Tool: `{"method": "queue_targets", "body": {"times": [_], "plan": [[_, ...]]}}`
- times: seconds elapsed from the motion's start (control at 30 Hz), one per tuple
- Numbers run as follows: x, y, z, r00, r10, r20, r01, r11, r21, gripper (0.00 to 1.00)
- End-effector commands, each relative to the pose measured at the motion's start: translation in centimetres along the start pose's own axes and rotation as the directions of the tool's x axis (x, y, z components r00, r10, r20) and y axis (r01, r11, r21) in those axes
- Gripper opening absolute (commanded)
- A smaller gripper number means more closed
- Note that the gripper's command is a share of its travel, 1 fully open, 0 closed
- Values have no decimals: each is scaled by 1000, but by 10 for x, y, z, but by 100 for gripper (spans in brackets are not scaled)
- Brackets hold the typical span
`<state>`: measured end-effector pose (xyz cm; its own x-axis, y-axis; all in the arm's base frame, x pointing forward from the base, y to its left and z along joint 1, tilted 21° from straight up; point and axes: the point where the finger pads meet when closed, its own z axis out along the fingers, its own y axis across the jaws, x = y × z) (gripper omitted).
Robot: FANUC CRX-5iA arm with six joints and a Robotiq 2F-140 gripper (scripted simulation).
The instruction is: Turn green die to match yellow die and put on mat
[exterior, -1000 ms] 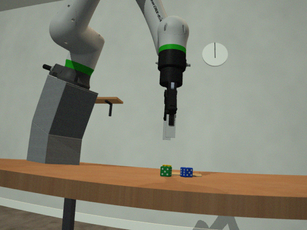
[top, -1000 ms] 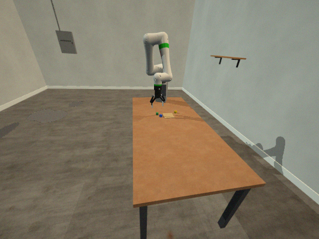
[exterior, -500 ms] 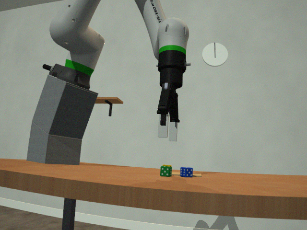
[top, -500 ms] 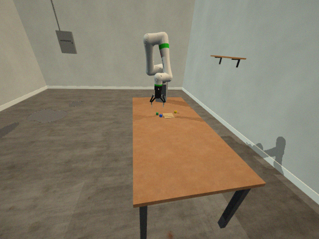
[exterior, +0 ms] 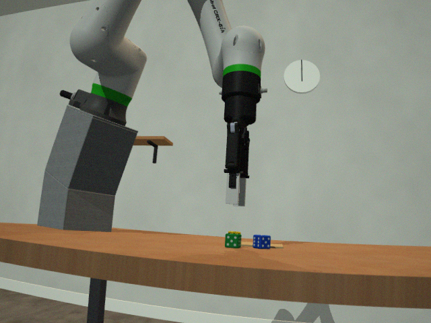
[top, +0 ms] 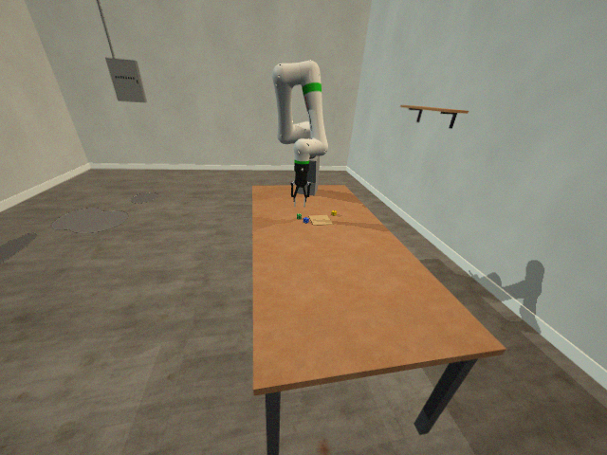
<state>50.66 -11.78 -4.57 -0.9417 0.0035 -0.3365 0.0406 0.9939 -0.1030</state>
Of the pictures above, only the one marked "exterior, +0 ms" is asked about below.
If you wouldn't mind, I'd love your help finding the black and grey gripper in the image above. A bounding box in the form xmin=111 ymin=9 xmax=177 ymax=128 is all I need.
xmin=224 ymin=96 xmax=257 ymax=207

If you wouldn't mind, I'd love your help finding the green die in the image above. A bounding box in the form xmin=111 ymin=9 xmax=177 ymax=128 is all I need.
xmin=225 ymin=234 xmax=242 ymax=248

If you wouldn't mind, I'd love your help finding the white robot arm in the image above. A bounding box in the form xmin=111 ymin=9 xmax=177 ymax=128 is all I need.
xmin=60 ymin=0 xmax=267 ymax=126

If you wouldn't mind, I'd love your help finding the blue die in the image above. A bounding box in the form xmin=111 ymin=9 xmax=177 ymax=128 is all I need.
xmin=253 ymin=235 xmax=271 ymax=249

